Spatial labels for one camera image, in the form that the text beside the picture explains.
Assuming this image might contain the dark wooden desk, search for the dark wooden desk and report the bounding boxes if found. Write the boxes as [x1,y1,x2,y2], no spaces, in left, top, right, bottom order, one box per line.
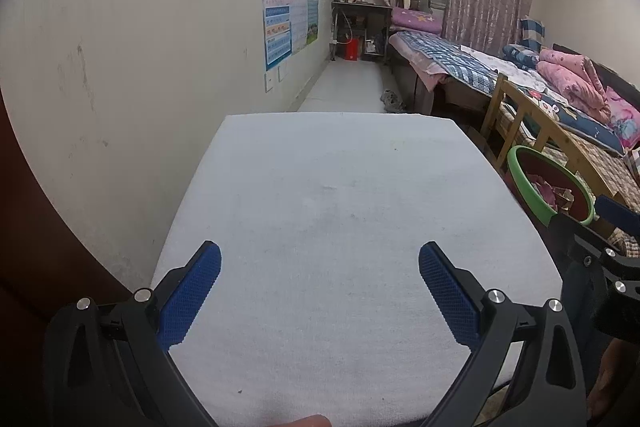
[331,1,394,63]

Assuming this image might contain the pale chart wall poster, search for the pale chart wall poster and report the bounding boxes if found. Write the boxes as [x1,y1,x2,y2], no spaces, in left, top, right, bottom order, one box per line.
[289,0,320,56]

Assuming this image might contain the white-brown paper ball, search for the white-brown paper ball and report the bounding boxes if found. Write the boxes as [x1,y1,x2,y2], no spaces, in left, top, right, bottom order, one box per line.
[554,189,577,213]

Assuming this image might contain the dark brown wooden panel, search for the dark brown wooden panel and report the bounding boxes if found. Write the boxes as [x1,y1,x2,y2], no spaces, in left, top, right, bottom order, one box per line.
[0,92,132,324]

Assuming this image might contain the light wooden chair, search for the light wooden chair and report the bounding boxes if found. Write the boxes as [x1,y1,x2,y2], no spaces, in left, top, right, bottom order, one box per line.
[480,74,627,239]

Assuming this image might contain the blue chart wall poster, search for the blue chart wall poster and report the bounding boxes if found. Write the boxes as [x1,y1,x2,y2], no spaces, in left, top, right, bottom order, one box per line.
[259,0,293,72]

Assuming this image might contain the green basin with red inside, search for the green basin with red inside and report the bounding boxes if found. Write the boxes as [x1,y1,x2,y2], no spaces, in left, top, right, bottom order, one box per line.
[507,145,597,228]

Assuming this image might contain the navy cartoon blanket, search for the navy cartoon blanket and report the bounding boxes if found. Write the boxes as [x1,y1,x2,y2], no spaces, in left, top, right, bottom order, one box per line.
[509,81,627,158]

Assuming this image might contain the folded purple blanket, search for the folded purple blanket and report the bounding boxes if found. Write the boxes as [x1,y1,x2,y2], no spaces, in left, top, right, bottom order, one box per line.
[390,6,444,34]

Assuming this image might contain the pink foil wrapper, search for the pink foil wrapper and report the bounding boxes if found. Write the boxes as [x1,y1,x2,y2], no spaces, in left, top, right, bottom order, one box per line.
[529,176,559,208]

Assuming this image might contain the pink cartoon pillow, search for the pink cartoon pillow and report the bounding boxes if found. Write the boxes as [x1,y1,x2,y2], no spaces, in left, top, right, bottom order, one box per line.
[602,86,640,154]

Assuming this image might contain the blue white plaid pillow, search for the blue white plaid pillow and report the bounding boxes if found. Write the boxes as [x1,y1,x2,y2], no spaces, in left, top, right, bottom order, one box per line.
[519,16,545,53]

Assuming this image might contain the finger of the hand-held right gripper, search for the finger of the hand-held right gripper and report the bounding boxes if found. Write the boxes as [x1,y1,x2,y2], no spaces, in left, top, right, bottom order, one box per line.
[594,196,640,238]
[552,213,618,268]

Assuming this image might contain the navy floral pillow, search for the navy floral pillow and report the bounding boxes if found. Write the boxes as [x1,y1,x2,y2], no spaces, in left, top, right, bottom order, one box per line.
[502,44,540,68]

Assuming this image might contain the blue plaid quilt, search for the blue plaid quilt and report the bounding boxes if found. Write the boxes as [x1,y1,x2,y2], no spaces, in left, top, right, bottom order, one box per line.
[392,30,502,96]

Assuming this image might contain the person's right hand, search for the person's right hand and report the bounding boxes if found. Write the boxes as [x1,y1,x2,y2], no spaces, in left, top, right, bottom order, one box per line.
[586,341,640,424]

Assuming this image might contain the pink bed sheet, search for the pink bed sheet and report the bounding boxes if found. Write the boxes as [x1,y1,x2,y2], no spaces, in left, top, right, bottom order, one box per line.
[414,56,452,94]

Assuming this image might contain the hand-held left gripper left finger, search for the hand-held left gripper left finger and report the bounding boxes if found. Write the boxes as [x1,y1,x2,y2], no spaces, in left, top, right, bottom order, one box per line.
[44,239,223,427]

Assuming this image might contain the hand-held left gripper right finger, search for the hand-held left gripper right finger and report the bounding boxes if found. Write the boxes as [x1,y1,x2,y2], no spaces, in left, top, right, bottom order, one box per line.
[418,241,587,427]

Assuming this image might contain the dark wooden bed frame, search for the dark wooden bed frame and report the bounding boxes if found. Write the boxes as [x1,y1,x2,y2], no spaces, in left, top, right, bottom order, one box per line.
[387,52,497,118]

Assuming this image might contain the dark bed headboard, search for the dark bed headboard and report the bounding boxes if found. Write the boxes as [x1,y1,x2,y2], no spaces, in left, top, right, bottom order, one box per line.
[552,44,640,108]

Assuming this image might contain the grey cloth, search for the grey cloth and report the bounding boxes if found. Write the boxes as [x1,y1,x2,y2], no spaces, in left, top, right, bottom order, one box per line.
[380,89,407,114]

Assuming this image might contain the pink quilt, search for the pink quilt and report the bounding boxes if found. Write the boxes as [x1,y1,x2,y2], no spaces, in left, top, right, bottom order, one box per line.
[535,48,612,124]

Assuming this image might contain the person's left hand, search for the person's left hand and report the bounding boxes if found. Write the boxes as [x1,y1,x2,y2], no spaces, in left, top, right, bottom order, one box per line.
[270,414,332,427]

